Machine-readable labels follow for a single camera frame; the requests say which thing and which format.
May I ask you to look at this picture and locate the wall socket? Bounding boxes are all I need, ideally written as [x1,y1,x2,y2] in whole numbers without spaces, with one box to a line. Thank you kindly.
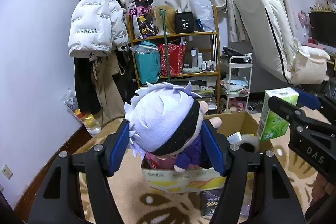
[2,164,13,179]

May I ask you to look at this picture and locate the white puffer jacket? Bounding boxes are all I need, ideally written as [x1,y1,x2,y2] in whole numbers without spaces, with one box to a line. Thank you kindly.
[68,0,130,58]

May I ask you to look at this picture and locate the black tote bag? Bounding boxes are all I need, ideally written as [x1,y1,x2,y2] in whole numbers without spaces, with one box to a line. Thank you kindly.
[117,51,137,104]

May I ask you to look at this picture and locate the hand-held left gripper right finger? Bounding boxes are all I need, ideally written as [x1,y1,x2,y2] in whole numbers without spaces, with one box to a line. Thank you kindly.
[201,120,306,224]

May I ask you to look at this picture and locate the white rolling cart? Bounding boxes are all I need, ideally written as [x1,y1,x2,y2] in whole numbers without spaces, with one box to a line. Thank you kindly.
[220,55,254,112]

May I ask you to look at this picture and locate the beige floral blanket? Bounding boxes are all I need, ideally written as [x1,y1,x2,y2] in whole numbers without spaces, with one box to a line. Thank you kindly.
[71,111,331,224]

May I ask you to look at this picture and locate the black packet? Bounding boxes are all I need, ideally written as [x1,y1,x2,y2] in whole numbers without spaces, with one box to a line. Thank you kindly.
[201,189,226,218]

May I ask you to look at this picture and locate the white plastic bag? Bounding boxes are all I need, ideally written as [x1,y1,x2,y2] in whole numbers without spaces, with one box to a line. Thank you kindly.
[189,0,216,32]

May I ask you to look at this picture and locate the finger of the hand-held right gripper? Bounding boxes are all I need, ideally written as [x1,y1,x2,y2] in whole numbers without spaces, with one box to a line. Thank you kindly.
[268,96,336,133]
[294,88,336,125]

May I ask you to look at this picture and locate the cardboard box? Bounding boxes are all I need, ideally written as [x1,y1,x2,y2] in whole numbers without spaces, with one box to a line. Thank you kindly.
[141,111,273,194]

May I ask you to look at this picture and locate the wooden shelf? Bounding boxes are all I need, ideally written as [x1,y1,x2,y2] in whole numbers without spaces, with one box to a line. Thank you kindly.
[127,6,221,114]

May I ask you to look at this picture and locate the black hanging coat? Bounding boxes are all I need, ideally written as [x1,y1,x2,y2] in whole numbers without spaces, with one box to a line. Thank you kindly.
[74,56,101,115]

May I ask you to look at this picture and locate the beige hanging coat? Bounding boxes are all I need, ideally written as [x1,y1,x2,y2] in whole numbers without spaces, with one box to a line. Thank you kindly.
[91,52,125,119]

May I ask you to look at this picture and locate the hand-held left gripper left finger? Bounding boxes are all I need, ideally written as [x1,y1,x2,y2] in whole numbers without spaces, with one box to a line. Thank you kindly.
[28,119,130,224]

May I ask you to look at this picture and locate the blond wig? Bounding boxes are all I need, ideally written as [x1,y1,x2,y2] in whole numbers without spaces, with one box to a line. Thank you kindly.
[152,6,176,34]

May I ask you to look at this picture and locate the person's right hand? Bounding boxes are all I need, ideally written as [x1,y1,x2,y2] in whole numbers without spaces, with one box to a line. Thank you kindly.
[310,172,336,214]

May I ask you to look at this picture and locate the cream recliner chair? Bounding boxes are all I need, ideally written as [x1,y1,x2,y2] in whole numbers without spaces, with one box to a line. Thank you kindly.
[233,0,331,85]

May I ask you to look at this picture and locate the pile of books and papers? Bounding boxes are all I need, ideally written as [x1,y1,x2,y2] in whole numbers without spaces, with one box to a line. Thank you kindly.
[190,80,218,110]

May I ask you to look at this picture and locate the pink desk fan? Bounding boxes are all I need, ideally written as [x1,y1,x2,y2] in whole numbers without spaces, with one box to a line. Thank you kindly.
[298,10,314,43]

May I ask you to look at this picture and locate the plastic bag of plush toys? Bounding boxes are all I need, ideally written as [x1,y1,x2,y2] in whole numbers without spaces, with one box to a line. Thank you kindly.
[62,89,101,136]

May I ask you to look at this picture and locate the wooden desk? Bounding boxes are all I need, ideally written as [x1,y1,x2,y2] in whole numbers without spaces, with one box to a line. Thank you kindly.
[325,52,336,67]

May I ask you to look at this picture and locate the teal bag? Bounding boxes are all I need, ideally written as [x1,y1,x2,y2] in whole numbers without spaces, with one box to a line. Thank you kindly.
[133,42,161,84]

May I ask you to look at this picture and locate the clear plastic bag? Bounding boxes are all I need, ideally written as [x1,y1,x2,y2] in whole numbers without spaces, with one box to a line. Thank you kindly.
[129,44,159,54]

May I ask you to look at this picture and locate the pink toys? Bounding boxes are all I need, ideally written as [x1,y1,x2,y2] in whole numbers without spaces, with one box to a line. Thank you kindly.
[226,98,248,111]

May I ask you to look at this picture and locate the red patterned bag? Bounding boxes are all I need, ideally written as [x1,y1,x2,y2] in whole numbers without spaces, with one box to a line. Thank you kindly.
[158,43,187,76]

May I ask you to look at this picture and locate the silver packet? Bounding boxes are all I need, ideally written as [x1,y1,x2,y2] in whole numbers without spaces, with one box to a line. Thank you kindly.
[227,132,242,145]

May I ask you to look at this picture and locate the lilac haired plush doll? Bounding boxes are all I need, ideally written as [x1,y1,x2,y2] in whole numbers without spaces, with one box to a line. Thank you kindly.
[124,81,222,173]

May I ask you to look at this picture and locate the black box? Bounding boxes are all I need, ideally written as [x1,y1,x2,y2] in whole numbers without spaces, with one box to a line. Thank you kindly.
[175,12,195,33]

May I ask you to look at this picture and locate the group of cosmetic bottles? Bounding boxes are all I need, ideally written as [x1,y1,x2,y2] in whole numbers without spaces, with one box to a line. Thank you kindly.
[190,49,218,70]

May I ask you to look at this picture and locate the light blue cloth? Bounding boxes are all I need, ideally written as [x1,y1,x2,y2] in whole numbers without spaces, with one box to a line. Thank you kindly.
[223,76,248,90]

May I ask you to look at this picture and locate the row of small figures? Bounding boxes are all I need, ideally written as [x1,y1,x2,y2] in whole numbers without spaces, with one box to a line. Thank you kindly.
[310,4,336,12]

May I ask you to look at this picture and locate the green tissue pack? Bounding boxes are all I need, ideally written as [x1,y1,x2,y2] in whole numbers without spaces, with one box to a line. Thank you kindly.
[257,88,300,142]

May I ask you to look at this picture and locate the black monitor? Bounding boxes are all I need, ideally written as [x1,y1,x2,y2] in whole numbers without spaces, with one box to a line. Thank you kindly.
[308,11,336,43]

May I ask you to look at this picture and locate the green pole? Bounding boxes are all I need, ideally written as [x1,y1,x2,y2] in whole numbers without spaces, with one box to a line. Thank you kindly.
[159,9,172,83]

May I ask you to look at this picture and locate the printed tote bag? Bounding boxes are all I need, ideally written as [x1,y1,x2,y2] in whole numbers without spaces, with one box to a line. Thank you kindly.
[128,0,158,39]

